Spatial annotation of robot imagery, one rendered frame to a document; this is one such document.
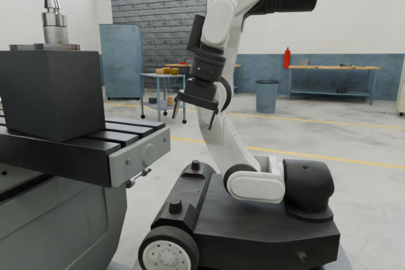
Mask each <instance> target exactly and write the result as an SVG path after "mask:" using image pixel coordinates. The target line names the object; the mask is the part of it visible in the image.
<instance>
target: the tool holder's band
mask: <svg viewBox="0 0 405 270"><path fill-rule="evenodd" d="M42 17H59V18H63V19H66V15H65V14H63V13H54V12H43V13H41V18H42Z"/></svg>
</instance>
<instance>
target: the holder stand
mask: <svg viewBox="0 0 405 270"><path fill-rule="evenodd" d="M0 96H1V102H2V108H3V112H4V117H5V124H6V127H7V128H8V129H11V130H14V131H19V132H22V133H26V134H30V135H33V136H37V137H41V138H44V139H49V140H53V141H56V142H64V141H67V140H71V139H74V138H77V137H80V136H84V135H87V134H90V133H94V132H97V131H101V130H104V129H105V128H106V126H105V114H104V101H103V94H102V82H101V69H100V62H99V52H98V51H80V45H77V44H64V43H34V44H33V45H9V51H0Z"/></svg>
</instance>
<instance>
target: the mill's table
mask: <svg viewBox="0 0 405 270"><path fill-rule="evenodd" d="M105 126H106V128H105V129H104V130H101V131H97V132H94V133H90V134H87V135H84V136H80V137H77V138H74V139H71V140H67V141H64V142H56V141H53V140H49V139H44V138H41V137H37V136H33V135H30V134H26V133H22V132H19V131H14V130H11V129H8V128H7V127H6V124H5V117H4V112H3V108H2V105H0V163H3V164H6V165H12V166H16V167H20V168H24V169H29V170H32V171H37V172H43V173H46V174H51V175H55V176H59V177H63V178H68V179H72V180H77V181H82V182H85V183H90V184H95V185H98V186H103V187H107V188H110V187H115V188H118V187H119V186H121V185H123V184H124V183H125V182H127V181H128V180H130V179H131V178H133V177H134V176H135V175H137V174H138V173H140V172H142V171H143V170H144V169H146V168H147V167H149V166H151V165H152V164H153V163H154V162H155V161H157V160H158V159H159V158H161V157H163V156H164V155H165V154H167V153H168V152H169V151H170V150H171V137H170V128H169V127H166V124H165V122H156V121H144V120H138V119H127V118H116V117H109V116H105Z"/></svg>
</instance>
